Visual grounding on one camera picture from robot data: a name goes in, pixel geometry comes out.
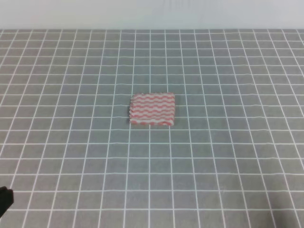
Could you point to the pink white wavy towel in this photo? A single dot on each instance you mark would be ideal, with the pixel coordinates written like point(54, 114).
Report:
point(152, 109)

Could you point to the grey checked tablecloth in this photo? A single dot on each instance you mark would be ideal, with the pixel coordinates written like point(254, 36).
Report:
point(234, 157)

